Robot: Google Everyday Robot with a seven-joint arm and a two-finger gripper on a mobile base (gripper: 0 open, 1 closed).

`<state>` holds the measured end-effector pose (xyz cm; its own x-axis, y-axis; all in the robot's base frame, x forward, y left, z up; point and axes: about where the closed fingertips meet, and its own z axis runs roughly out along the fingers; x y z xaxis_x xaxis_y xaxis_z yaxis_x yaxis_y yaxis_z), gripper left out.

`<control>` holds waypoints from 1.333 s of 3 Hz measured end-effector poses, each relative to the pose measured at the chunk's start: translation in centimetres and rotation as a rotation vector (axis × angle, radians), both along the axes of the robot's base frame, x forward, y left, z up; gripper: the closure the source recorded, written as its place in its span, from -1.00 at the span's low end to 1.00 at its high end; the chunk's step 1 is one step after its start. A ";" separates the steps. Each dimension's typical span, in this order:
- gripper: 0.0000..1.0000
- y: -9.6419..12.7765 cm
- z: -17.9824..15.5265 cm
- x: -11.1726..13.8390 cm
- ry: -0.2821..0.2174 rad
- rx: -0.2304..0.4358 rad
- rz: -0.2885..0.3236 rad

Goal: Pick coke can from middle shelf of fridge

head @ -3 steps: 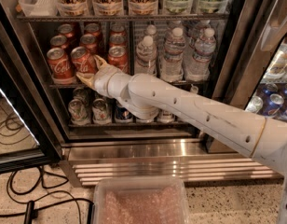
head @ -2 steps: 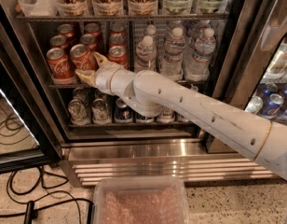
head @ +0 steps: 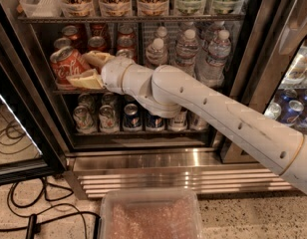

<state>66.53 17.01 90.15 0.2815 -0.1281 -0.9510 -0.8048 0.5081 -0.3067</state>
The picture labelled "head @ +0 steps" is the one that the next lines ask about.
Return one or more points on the left brown drink bottle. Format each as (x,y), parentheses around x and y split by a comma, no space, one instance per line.
(179,122)

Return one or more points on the front left green soda can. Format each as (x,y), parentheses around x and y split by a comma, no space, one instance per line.
(84,120)

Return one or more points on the front left blue pepsi can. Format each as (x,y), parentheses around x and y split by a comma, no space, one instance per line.
(132,118)

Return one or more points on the clear plastic bin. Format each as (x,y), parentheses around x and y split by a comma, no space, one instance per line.
(154,213)

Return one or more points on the front right water bottle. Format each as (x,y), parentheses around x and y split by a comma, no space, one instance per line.
(215,60)

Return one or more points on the empty clear shelf tray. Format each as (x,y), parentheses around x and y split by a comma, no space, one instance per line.
(41,8)

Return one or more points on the water bottle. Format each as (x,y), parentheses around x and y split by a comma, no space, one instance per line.
(161,32)
(156,53)
(215,60)
(211,32)
(186,49)

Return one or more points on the back right water bottle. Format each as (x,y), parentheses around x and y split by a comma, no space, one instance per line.
(211,32)

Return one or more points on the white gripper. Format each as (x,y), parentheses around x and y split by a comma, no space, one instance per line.
(113,74)

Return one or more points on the blue pepsi can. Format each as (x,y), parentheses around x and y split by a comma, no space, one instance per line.
(132,118)
(154,123)

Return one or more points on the back left water bottle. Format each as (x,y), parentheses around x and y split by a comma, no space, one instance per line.
(161,32)

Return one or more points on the right fridge glass door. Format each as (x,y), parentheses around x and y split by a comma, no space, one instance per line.
(271,34)

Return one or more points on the front middle water bottle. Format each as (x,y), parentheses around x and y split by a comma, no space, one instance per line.
(186,49)

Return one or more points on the front right blue pepsi can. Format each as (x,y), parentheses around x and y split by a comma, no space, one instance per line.
(154,123)

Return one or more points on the open glass fridge door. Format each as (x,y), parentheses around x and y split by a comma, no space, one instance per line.
(27,149)

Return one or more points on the brown drink bottle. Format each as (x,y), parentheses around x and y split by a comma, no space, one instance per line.
(196,122)
(179,122)

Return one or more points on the second row middle coke can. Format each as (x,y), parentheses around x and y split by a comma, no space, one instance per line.
(97,43)

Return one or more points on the right brown drink bottle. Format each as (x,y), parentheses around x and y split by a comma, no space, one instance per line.
(196,122)

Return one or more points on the second row coke can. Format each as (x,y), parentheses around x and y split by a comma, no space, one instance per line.
(97,43)
(126,43)
(61,43)

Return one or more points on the second row right coke can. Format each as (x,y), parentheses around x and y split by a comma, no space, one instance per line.
(126,43)

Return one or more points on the second row left coke can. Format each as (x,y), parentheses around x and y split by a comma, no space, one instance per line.
(61,43)

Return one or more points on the front left water bottle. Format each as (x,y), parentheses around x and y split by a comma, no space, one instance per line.
(156,53)

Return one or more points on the steel fridge bottom grille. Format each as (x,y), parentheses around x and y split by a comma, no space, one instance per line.
(93,174)

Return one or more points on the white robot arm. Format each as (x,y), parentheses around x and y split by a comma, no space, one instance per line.
(166,90)

